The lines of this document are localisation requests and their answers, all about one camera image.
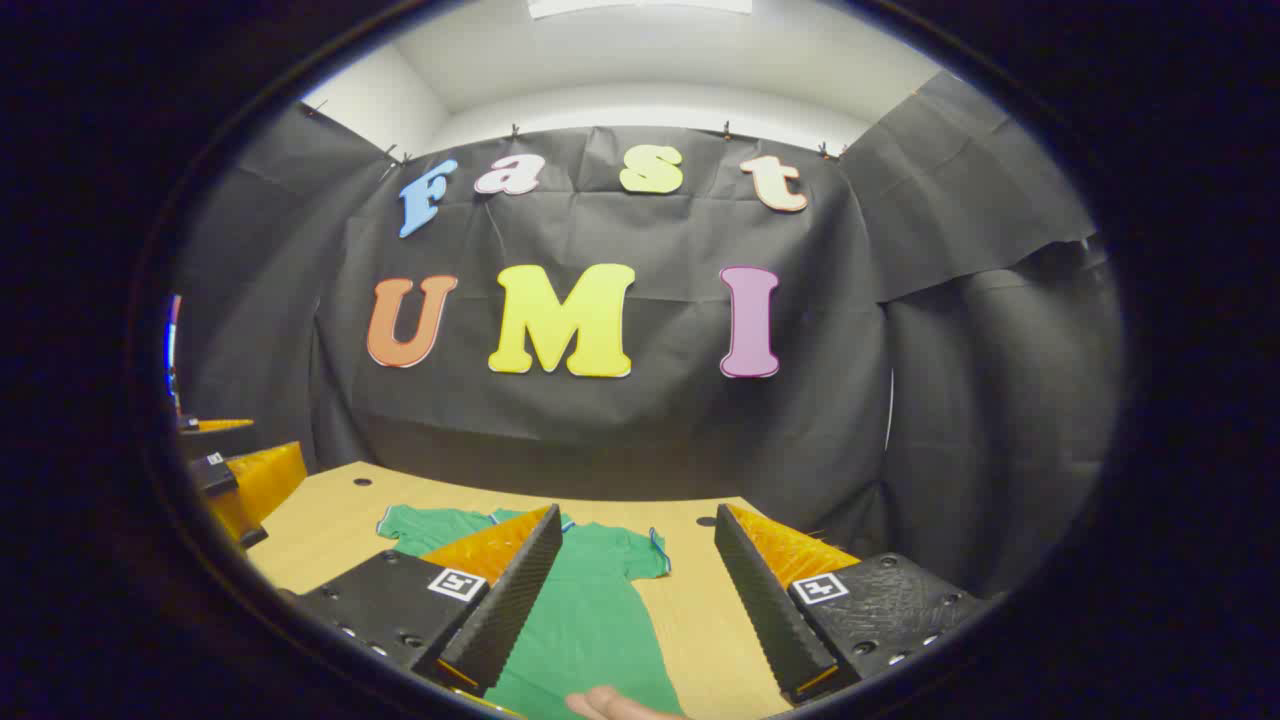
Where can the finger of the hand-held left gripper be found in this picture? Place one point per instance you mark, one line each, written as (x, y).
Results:
(215, 442)
(265, 480)

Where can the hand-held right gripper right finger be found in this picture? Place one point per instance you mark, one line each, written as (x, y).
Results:
(760, 610)

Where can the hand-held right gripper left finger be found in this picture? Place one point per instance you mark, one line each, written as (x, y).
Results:
(515, 600)

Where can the green T-shirt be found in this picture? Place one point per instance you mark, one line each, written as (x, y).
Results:
(590, 610)

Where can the black backdrop cloth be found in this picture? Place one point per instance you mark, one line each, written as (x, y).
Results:
(620, 430)

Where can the ceiling light panel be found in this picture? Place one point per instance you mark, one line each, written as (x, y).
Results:
(640, 6)

